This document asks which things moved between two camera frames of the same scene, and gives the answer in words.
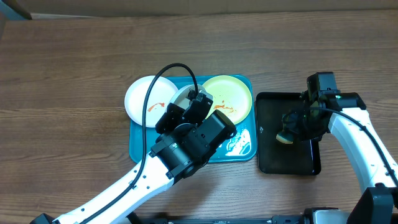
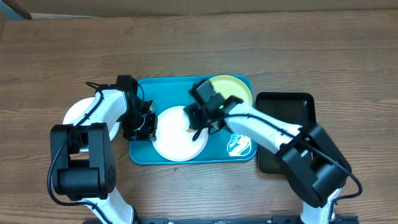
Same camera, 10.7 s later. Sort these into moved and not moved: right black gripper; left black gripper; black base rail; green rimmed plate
Moved: right black gripper; left black gripper
Not moved: green rimmed plate; black base rail
